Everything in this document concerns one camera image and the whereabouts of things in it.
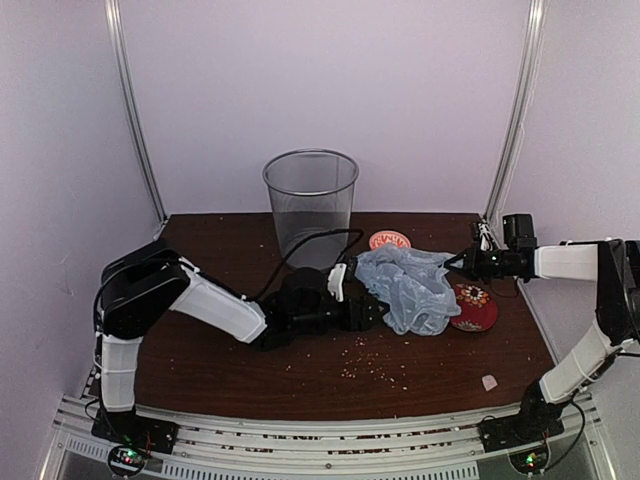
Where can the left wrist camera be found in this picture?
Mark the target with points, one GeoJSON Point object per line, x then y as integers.
{"type": "Point", "coordinates": [341, 273]}

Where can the grey mesh trash bin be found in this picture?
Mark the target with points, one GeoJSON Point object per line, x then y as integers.
{"type": "Point", "coordinates": [311, 195]}

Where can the left aluminium frame post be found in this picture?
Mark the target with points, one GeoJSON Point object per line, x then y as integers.
{"type": "Point", "coordinates": [118, 41]}

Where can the light blue plastic trash bag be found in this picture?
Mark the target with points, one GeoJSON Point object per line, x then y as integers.
{"type": "Point", "coordinates": [413, 284]}

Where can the small pink paper scrap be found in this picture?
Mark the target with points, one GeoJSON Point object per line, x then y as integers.
{"type": "Point", "coordinates": [489, 382]}

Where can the aluminium frame post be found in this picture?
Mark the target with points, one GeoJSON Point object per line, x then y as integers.
{"type": "Point", "coordinates": [524, 91]}
{"type": "Point", "coordinates": [118, 41]}

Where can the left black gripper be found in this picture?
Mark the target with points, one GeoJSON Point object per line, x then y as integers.
{"type": "Point", "coordinates": [362, 323]}

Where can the red floral overturned bowl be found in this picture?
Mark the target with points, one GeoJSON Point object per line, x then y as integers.
{"type": "Point", "coordinates": [479, 311]}

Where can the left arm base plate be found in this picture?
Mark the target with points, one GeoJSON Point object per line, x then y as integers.
{"type": "Point", "coordinates": [148, 434]}

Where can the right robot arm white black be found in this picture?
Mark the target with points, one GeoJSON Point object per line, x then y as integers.
{"type": "Point", "coordinates": [611, 264]}

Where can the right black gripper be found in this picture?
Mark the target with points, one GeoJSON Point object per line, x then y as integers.
{"type": "Point", "coordinates": [472, 262]}

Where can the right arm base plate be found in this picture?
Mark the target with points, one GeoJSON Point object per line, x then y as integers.
{"type": "Point", "coordinates": [510, 432]}

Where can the orange white patterned bowl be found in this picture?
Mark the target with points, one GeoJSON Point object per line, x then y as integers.
{"type": "Point", "coordinates": [384, 237]}

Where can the right aluminium frame post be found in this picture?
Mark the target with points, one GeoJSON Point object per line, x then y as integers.
{"type": "Point", "coordinates": [524, 91]}

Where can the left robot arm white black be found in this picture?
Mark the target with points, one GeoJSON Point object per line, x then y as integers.
{"type": "Point", "coordinates": [139, 288]}

